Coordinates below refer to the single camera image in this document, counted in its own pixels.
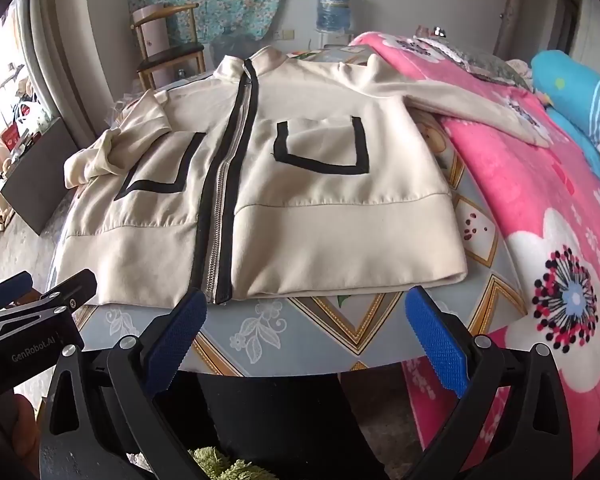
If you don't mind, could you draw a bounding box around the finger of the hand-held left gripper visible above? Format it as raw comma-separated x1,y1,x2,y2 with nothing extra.
0,271,34,313
30,269,98,309

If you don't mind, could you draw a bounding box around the wooden chair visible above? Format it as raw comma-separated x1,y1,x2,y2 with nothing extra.
131,2,204,92

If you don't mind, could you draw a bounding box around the fruit print tablecloth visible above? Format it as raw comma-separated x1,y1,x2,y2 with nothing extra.
0,42,531,377

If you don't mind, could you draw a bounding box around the pale pink cylinder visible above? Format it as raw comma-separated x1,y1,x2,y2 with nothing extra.
132,4,169,60

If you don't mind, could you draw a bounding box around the white plastic bag red print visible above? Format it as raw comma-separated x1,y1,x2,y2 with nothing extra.
12,100,49,129

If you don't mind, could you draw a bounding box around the blue water bottle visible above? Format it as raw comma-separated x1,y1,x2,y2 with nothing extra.
316,0,354,33

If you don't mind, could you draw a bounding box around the person's left hand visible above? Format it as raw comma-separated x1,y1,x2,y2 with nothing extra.
0,391,47,476

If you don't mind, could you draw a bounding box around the blue pillow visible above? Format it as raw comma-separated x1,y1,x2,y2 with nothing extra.
530,49,600,183

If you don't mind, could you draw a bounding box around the grey curtain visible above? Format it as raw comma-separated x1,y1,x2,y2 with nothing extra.
27,0,112,153

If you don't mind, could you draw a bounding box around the door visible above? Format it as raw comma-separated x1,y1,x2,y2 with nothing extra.
500,0,583,61

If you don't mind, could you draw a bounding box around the pink floral blanket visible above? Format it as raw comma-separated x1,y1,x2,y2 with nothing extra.
347,30,600,480

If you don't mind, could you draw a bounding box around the cream jacket with black trim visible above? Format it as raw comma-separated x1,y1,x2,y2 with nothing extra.
62,45,552,307

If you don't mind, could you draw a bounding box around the empty clear water jug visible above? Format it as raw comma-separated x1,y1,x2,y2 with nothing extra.
211,32,262,68

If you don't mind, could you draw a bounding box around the green fluffy slipper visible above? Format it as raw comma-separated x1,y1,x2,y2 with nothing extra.
187,447,272,480

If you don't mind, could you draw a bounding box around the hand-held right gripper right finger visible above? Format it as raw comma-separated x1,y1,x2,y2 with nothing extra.
404,285,576,480

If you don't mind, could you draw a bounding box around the grey sequined pillow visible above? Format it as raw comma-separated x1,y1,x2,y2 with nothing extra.
430,39,531,92

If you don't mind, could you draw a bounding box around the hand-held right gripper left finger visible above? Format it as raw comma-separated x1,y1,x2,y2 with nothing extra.
39,287,208,480

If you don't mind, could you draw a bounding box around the dark cabinet by window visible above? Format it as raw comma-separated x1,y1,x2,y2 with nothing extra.
0,115,82,237

